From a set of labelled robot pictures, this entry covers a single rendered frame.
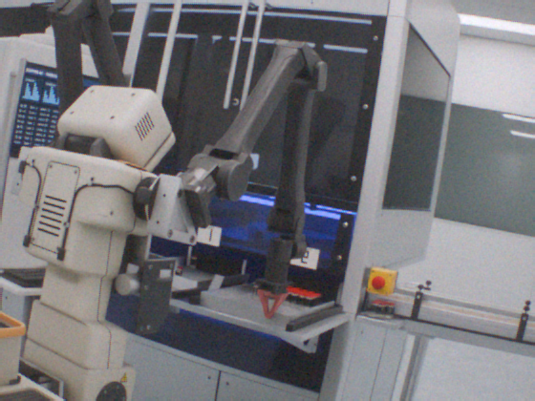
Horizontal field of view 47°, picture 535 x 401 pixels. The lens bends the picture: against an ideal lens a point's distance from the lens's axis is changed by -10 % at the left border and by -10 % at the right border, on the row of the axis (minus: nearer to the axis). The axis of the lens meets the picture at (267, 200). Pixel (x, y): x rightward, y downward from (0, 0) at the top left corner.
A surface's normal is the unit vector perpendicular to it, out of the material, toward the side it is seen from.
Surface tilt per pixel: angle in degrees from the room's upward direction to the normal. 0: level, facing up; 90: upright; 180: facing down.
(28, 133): 90
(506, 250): 90
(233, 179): 93
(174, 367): 90
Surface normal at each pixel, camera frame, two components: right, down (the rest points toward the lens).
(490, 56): -0.41, -0.03
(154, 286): 0.85, 0.18
